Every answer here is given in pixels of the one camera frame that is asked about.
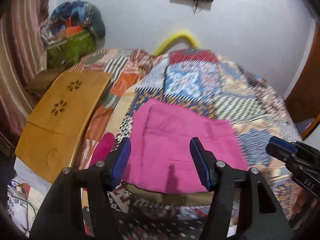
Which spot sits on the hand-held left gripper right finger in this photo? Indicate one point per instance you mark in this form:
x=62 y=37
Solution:
x=200 y=162

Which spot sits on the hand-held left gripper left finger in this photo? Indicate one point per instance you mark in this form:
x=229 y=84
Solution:
x=121 y=160

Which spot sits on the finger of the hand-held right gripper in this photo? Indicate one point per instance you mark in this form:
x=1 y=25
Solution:
x=278 y=152
x=285 y=144

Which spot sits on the pink pants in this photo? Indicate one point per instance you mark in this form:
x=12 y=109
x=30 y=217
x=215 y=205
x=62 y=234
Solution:
x=175 y=135

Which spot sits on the person's right hand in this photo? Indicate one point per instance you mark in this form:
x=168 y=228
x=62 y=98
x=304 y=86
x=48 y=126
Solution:
x=298 y=207

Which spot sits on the patchwork printed blanket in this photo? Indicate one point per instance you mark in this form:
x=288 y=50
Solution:
x=237 y=100

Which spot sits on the brown wooden door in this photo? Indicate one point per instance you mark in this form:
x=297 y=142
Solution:
x=307 y=80

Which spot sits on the wooden lap desk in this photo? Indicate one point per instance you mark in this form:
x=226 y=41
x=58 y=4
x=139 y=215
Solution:
x=57 y=120

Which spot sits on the green bag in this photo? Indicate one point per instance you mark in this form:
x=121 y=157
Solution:
x=72 y=47

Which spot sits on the yellow foam tube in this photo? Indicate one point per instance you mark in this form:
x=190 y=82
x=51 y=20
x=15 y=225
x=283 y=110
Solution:
x=175 y=33

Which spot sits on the orange box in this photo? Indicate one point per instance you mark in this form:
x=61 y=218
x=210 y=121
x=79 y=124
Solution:
x=73 y=31

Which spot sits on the striped brown curtain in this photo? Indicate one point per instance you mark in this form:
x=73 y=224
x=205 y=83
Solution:
x=15 y=55

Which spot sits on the blue patterned cloth bundle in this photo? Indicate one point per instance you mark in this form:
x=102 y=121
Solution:
x=77 y=11

